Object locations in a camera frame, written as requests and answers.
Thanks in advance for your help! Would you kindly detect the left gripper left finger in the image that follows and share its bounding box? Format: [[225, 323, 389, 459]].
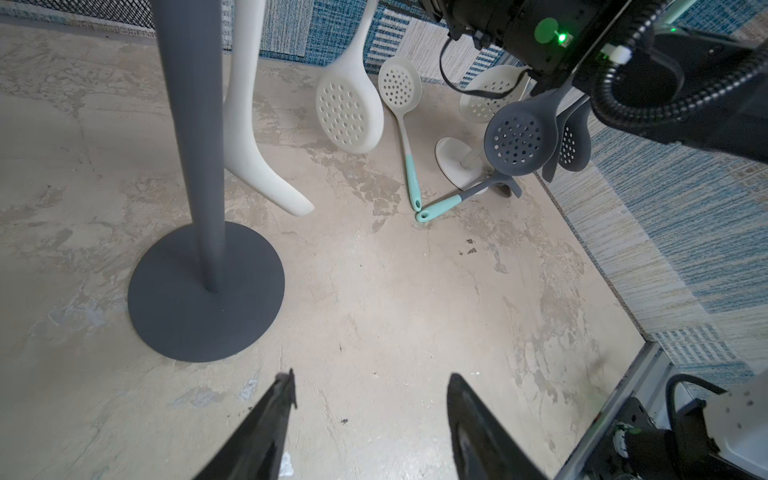
[[195, 369, 297, 479]]

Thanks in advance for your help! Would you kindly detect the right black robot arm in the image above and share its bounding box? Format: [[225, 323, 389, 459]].
[[423, 1, 767, 479]]

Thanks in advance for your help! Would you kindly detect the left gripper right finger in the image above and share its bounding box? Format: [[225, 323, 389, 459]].
[[446, 373, 547, 480]]

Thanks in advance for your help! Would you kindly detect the white skimmer front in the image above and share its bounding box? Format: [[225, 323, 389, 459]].
[[223, 0, 314, 217]]

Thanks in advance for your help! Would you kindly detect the white utensil rack stand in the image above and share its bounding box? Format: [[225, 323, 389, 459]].
[[435, 137, 493, 191]]

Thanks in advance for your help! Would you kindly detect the grey utensil rack stand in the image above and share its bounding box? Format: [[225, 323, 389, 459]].
[[127, 1, 285, 363]]

